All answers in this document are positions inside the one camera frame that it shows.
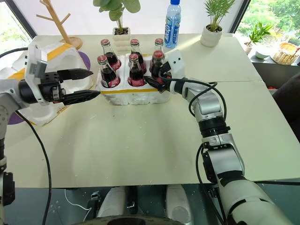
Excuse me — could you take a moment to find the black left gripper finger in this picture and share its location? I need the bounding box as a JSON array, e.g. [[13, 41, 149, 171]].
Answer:
[[57, 68, 95, 83], [62, 90, 101, 106]]

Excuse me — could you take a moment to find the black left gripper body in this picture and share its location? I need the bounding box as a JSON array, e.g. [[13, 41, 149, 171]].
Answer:
[[37, 71, 66, 104]]

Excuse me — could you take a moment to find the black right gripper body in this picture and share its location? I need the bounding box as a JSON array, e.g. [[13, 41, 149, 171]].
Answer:
[[158, 61, 173, 81]]

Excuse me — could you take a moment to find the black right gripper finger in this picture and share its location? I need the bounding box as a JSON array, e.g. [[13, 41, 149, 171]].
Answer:
[[143, 75, 167, 94]]

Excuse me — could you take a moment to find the glass cola bottle red cap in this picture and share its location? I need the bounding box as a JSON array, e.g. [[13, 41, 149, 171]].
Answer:
[[127, 53, 146, 87], [97, 55, 121, 89], [100, 38, 122, 71], [130, 38, 148, 74], [154, 38, 165, 53], [149, 50, 165, 82]]

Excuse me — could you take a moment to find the white foam crate yellow tape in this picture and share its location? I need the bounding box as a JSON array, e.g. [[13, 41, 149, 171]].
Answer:
[[95, 52, 172, 106]]

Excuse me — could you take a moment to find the wooden mug tree stand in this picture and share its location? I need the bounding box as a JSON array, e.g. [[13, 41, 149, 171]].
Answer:
[[36, 0, 84, 51]]

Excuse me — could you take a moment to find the blue plastic drink bottle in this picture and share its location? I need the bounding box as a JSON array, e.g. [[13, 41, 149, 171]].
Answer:
[[164, 0, 182, 50]]

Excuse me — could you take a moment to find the leafy plant ribbed white pot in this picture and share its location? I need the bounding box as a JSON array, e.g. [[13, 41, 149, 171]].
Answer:
[[93, 0, 142, 53]]

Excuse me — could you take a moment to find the palm plant round white pot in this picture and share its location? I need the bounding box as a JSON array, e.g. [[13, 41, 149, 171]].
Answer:
[[200, 0, 236, 48]]

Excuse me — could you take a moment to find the small green potted plant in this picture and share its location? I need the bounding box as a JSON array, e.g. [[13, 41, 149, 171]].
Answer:
[[243, 22, 274, 56]]

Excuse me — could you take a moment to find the pale green bowl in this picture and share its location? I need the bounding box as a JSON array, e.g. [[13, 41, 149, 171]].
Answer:
[[255, 50, 270, 60]]

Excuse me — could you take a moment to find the white rounded robot leg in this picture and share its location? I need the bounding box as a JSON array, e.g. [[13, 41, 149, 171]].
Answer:
[[165, 184, 193, 225], [97, 186, 128, 218]]

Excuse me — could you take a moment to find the woven wicker basket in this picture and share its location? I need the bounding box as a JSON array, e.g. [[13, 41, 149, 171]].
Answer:
[[270, 42, 300, 66]]

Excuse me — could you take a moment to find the dark rounded chair back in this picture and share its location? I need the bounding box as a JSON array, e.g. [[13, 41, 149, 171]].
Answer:
[[272, 71, 300, 133]]

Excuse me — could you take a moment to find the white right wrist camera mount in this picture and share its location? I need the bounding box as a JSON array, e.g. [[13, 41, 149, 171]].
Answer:
[[163, 49, 188, 81]]

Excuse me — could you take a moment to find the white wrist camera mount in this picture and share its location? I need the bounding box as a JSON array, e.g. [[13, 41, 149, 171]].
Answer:
[[24, 43, 50, 106], [163, 49, 188, 81]]

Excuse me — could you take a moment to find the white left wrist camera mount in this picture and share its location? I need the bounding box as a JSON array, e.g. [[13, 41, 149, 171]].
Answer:
[[24, 43, 50, 106]]

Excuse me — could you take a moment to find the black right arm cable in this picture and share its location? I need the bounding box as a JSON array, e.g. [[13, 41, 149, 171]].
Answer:
[[163, 78, 228, 225]]

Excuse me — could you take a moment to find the thin white cable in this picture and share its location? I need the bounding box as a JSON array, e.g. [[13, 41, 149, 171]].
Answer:
[[64, 188, 92, 212]]

